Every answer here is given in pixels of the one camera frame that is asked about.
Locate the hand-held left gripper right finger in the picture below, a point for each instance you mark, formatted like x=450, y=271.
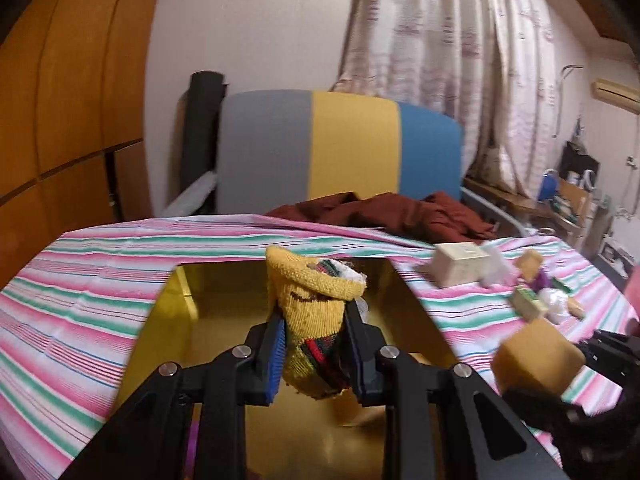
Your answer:
x=356, y=360

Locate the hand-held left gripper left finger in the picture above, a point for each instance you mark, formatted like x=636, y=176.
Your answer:
x=272, y=360

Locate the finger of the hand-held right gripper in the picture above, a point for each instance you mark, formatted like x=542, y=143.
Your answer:
x=610, y=357
x=545, y=410

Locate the yellow sponge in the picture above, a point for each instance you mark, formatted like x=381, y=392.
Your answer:
x=540, y=357

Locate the yellow striped sock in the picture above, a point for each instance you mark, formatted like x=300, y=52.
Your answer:
x=310, y=310

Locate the gold metal box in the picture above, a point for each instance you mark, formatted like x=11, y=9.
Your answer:
x=225, y=300

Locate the green yellow snack packet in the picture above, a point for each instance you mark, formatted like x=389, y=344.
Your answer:
x=529, y=304

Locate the pink quilt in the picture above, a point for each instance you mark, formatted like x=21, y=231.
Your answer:
x=634, y=290

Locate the purple packet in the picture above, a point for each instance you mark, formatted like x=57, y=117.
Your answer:
x=542, y=281

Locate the beige cardboard box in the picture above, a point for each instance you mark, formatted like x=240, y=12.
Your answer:
x=460, y=264

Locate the dark red cloth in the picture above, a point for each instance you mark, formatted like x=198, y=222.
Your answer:
x=400, y=215

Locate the blue round appliance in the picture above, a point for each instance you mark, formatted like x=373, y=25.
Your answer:
x=549, y=185

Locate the wooden desk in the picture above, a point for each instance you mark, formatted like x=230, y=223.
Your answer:
x=505, y=200

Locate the pink green striped cloth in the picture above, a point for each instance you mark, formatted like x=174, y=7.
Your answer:
x=100, y=280

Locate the black monitor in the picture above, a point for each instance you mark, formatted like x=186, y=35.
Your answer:
x=579, y=162

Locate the grey yellow blue chair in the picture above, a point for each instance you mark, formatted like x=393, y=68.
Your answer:
x=350, y=145

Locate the black rolled mat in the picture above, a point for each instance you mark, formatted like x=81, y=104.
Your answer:
x=202, y=120

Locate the patterned beige curtain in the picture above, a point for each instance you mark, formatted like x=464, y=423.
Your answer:
x=440, y=50

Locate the wooden wardrobe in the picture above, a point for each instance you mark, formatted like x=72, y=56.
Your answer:
x=75, y=85

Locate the wall air conditioner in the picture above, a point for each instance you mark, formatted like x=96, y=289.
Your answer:
x=616, y=94

